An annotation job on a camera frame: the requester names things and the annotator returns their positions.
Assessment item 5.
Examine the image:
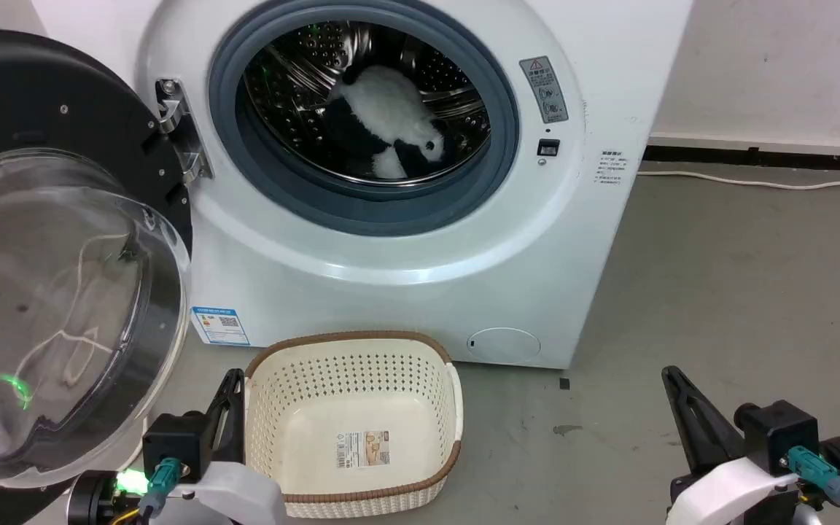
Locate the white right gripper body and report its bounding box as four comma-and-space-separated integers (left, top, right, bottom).
666, 458, 801, 525

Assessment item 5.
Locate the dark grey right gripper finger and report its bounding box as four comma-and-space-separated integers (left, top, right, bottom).
675, 372, 747, 471
661, 365, 714, 476

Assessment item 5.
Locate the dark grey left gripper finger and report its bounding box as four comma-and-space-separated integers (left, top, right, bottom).
200, 368, 240, 464
225, 373, 247, 466

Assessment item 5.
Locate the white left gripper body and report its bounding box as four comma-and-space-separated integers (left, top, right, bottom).
169, 458, 288, 525

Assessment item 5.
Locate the black round glass washer door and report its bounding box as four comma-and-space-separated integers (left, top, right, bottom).
0, 29, 195, 525

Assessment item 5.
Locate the white front-load washing machine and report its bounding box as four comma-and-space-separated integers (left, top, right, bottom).
136, 0, 695, 370

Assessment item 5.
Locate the chrome door hinge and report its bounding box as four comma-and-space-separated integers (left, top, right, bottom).
155, 78, 214, 184

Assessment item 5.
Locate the cream perforated laundry basket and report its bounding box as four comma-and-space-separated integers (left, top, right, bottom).
243, 330, 464, 521

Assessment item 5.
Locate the blue energy label sticker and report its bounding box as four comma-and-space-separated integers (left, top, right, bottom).
190, 306, 252, 348

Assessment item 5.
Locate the paper label with barcode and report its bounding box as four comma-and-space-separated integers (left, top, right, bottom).
335, 429, 392, 470

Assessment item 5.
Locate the round drain filter cover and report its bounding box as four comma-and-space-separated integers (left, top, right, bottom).
465, 327, 543, 364

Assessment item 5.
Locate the small printed text sticker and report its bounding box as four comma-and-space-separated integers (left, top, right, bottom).
594, 150, 631, 187

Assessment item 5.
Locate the black baseboard strip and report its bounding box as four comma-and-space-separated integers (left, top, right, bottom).
642, 144, 840, 175

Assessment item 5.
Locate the perforated steel washer drum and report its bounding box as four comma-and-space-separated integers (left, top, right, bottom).
243, 20, 493, 185

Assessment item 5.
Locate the black and white panda plush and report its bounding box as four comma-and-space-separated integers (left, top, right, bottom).
322, 64, 458, 180

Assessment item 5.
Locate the grey warning sticker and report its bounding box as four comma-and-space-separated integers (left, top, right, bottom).
519, 55, 569, 125

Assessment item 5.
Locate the left cable with teal connector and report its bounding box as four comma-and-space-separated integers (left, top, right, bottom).
136, 456, 183, 525

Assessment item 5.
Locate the cable with teal connector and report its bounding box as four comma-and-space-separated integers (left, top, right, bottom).
785, 445, 840, 525
136, 456, 183, 525

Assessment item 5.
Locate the right cable with teal connector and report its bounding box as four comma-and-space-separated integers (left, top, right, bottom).
785, 445, 840, 525

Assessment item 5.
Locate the white floor cable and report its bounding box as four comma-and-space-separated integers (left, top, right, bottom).
636, 169, 840, 192

